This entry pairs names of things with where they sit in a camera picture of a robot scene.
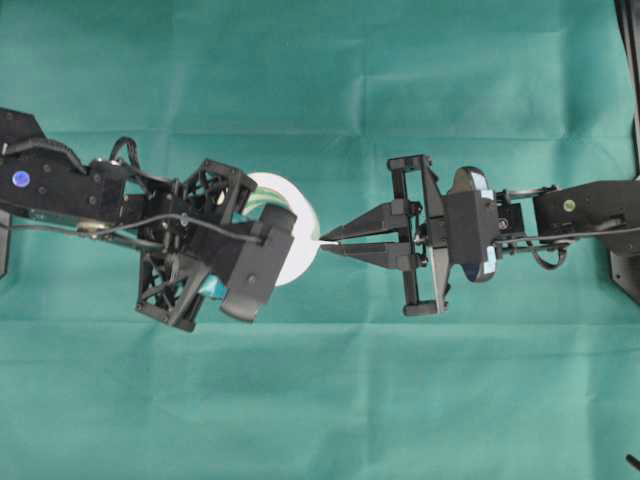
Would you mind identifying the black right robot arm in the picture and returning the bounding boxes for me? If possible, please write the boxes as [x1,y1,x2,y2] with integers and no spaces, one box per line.
[320,154,639,316]

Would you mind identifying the white duct tape roll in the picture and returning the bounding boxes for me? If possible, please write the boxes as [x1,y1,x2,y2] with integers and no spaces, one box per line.
[242,172,331,287]

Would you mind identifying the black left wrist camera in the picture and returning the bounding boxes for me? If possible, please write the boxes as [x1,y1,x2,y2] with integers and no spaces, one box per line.
[190,204,297,322]

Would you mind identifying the black left camera cable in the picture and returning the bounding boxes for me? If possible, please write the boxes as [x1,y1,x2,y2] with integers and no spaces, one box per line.
[0,213,266,246]

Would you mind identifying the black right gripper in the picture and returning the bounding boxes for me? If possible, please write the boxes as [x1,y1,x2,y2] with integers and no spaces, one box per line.
[320,154,451,316]

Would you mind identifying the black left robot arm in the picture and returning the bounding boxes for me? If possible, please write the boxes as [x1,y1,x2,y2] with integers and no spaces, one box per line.
[1,108,263,331]

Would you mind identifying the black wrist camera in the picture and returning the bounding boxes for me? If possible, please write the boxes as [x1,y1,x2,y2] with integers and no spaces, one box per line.
[444,166,499,283]
[190,204,297,322]

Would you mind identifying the green table cloth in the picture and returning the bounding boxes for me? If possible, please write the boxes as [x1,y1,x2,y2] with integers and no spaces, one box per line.
[1,1,639,479]

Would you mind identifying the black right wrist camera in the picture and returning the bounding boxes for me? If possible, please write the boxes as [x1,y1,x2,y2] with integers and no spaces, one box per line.
[444,166,499,283]

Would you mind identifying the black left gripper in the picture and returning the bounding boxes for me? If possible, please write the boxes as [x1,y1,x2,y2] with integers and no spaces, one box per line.
[136,159,257,332]

